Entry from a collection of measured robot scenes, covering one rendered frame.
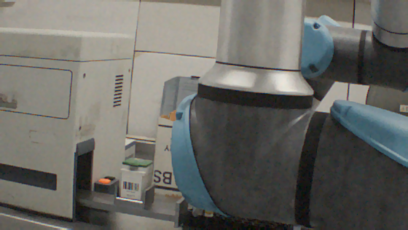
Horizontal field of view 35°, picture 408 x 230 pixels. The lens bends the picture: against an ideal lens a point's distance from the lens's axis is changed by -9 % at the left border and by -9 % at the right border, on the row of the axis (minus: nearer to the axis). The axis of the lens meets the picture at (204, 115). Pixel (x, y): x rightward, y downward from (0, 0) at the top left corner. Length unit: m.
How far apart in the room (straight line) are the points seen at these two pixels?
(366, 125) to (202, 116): 0.16
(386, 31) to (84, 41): 0.47
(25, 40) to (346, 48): 0.51
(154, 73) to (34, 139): 0.65
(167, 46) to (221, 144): 1.03
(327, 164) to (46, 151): 0.57
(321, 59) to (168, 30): 0.85
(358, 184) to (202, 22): 1.08
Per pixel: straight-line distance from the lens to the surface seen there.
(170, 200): 1.32
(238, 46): 0.66
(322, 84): 1.00
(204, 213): 1.14
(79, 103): 1.06
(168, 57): 1.67
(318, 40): 0.87
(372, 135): 0.63
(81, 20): 1.75
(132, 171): 1.07
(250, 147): 0.65
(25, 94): 1.10
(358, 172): 0.63
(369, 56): 0.88
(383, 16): 0.83
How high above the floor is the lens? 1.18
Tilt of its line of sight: 6 degrees down
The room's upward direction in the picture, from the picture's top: 6 degrees clockwise
